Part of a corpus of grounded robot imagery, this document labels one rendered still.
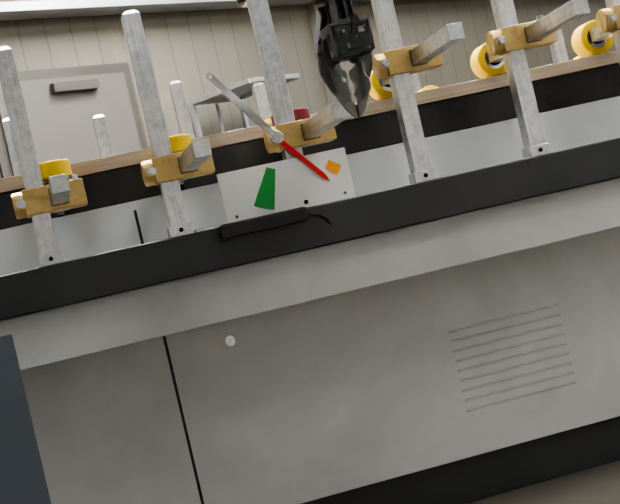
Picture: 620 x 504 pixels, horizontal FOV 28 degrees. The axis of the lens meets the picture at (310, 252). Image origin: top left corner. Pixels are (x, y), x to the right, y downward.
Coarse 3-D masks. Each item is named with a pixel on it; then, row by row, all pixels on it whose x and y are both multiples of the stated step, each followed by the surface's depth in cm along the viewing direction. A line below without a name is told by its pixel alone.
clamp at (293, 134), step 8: (304, 120) 245; (272, 128) 245; (280, 128) 244; (288, 128) 245; (296, 128) 245; (264, 136) 247; (288, 136) 245; (296, 136) 245; (320, 136) 246; (328, 136) 246; (336, 136) 247; (272, 144) 244; (296, 144) 245; (304, 144) 245; (312, 144) 248; (272, 152) 246
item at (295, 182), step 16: (288, 160) 244; (320, 160) 246; (336, 160) 246; (224, 176) 242; (240, 176) 242; (256, 176) 243; (288, 176) 244; (304, 176) 245; (320, 176) 246; (336, 176) 246; (224, 192) 242; (240, 192) 242; (256, 192) 243; (288, 192) 244; (304, 192) 245; (320, 192) 245; (336, 192) 246; (352, 192) 247; (224, 208) 241; (240, 208) 242; (256, 208) 243; (288, 208) 244
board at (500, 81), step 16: (560, 64) 280; (576, 64) 280; (592, 64) 281; (608, 64) 282; (480, 80) 276; (496, 80) 277; (416, 96) 273; (432, 96) 273; (448, 96) 274; (368, 112) 270; (384, 112) 272; (256, 128) 265; (224, 144) 264; (96, 160) 258; (112, 160) 259; (128, 160) 260; (144, 160) 260; (16, 176) 255; (80, 176) 258; (0, 192) 254
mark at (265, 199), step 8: (264, 176) 243; (272, 176) 244; (264, 184) 243; (272, 184) 243; (264, 192) 243; (272, 192) 243; (256, 200) 243; (264, 200) 243; (272, 200) 243; (264, 208) 243; (272, 208) 243
